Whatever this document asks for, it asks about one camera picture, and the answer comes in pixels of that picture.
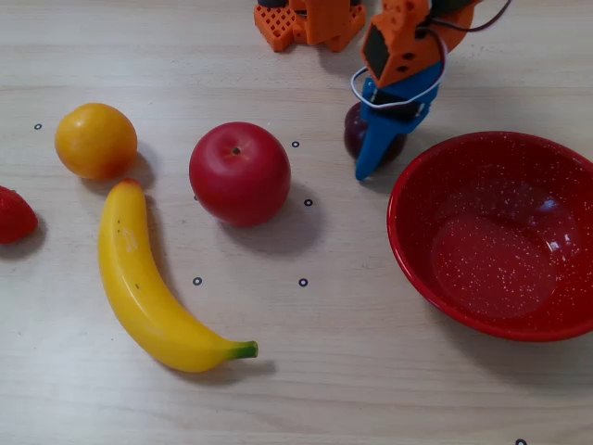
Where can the yellow banana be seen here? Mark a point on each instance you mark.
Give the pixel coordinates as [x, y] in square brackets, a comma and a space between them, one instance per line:
[134, 287]

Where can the orange robot base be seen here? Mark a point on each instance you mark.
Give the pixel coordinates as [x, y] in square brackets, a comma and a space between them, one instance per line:
[324, 23]

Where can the red apple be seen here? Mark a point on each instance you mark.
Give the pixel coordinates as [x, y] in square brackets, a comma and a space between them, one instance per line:
[241, 176]

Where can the red speckled bowl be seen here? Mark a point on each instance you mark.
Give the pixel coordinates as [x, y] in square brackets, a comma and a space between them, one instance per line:
[491, 259]

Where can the red strawberry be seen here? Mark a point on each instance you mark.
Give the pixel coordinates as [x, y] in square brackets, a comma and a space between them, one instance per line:
[16, 215]

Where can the orange fruit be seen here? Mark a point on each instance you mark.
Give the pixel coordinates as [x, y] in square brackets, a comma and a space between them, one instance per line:
[95, 141]

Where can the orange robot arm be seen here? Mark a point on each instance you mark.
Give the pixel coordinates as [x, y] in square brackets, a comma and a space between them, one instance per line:
[407, 41]

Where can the dark purple plum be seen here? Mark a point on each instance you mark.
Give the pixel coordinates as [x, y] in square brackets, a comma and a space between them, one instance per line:
[353, 133]

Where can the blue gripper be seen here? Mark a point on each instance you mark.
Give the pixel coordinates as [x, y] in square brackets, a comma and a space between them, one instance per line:
[388, 124]

